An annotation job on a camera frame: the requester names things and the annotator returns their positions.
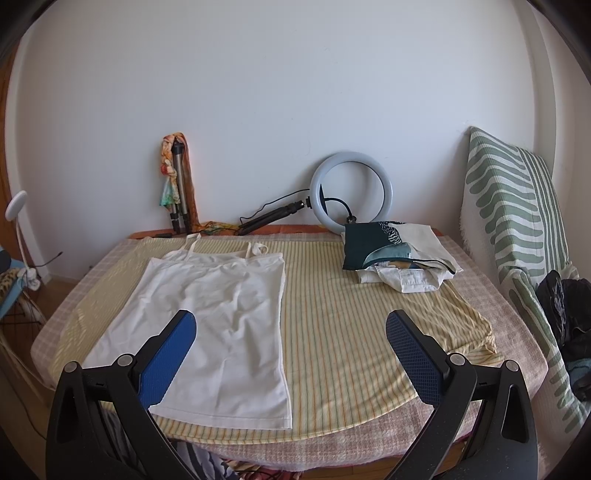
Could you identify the black ring light stand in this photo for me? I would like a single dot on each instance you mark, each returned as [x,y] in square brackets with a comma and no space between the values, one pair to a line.
[260,218]

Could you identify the white ring light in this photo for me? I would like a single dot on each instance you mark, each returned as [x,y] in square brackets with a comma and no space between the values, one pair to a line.
[349,184]

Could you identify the white folded clothes pile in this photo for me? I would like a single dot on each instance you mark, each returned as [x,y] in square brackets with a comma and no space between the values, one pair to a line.
[415,261]

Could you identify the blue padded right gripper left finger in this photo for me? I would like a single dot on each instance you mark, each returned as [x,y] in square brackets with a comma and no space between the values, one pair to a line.
[159,359]

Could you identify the dark green folded garment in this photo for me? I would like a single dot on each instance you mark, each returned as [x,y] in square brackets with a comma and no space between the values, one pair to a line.
[367,244]

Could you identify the pink checked bed cover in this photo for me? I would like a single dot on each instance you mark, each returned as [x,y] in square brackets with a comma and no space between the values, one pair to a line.
[392,433]

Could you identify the white desk lamp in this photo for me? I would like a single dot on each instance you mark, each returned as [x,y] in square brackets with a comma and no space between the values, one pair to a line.
[27,274]

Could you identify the silver folded tripod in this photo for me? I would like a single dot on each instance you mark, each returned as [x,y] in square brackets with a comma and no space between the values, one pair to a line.
[177,150]

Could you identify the white camisole top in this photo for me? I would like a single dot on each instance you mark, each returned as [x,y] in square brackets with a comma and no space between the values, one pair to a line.
[232,376]

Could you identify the yellow striped cloth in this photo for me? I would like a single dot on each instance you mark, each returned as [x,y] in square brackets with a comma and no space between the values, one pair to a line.
[340,368]

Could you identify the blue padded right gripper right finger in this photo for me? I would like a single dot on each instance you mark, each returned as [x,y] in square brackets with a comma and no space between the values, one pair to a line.
[422,358]

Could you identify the black bag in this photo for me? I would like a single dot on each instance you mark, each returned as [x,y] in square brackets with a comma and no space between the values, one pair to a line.
[567,306]

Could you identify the green white striped blanket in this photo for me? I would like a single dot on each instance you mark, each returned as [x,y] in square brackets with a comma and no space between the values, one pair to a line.
[512,226]

